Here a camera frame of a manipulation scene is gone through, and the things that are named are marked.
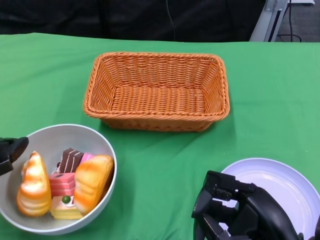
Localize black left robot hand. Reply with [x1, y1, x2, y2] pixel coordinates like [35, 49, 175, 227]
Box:
[0, 136, 30, 177]

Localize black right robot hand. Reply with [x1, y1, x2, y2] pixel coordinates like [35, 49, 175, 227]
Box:
[191, 170, 305, 240]

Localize striped cone-shaped bread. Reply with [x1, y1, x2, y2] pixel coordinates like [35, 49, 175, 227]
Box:
[16, 151, 53, 217]

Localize grey bowl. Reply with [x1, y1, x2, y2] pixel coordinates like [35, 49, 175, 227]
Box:
[0, 123, 118, 236]

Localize chocolate layer cake slice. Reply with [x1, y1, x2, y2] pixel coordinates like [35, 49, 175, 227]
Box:
[59, 147, 85, 174]

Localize pink cake with dark dot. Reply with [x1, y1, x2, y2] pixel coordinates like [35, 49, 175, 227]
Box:
[48, 172, 76, 199]

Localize pink striped cake slice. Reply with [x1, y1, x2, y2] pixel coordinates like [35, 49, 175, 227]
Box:
[79, 152, 96, 166]

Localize yellow cake with green ball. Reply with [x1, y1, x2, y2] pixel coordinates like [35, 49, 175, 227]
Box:
[49, 195, 83, 220]

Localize orange loaf bread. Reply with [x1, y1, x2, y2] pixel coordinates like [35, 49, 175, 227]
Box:
[73, 154, 115, 216]

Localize white round plate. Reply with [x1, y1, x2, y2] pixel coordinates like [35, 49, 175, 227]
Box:
[219, 157, 320, 240]

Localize orange wicker basket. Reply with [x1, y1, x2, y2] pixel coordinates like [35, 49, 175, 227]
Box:
[82, 51, 231, 133]

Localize black backdrop cloth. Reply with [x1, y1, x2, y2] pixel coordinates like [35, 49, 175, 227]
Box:
[0, 0, 266, 43]

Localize aluminium frame stand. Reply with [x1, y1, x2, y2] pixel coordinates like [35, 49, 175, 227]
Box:
[249, 0, 292, 43]

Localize black floor cable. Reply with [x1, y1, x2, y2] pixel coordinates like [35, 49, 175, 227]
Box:
[278, 8, 303, 42]

